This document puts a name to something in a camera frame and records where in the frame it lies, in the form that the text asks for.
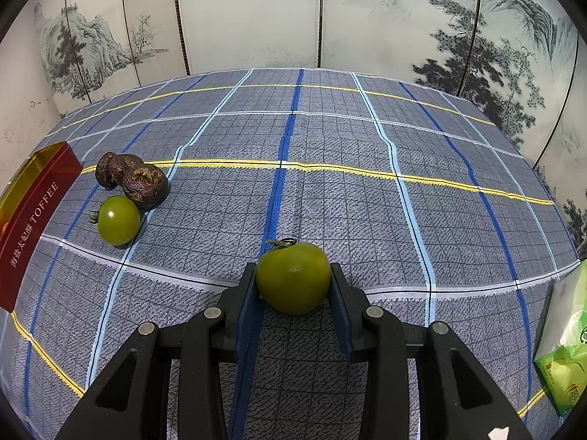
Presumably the blue plaid tablecloth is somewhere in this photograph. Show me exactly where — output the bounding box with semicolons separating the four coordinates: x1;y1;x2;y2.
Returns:
0;68;579;440

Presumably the red and gold tin box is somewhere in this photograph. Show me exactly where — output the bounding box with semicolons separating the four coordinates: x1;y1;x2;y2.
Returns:
0;142;83;312

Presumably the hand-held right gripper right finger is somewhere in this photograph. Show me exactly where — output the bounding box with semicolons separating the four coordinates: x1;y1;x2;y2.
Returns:
329;263;535;440

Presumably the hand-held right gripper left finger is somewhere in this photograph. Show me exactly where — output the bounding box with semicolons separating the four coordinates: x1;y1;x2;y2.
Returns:
54;262;264;440

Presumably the painted landscape folding screen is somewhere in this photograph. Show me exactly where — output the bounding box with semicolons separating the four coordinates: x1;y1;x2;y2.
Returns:
34;0;587;257

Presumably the green tissue packet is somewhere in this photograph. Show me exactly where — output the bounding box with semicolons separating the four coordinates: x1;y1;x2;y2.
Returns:
533;259;587;418

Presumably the green tomato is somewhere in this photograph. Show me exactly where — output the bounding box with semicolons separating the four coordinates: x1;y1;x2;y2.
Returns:
88;195;141;246
255;237;332;315

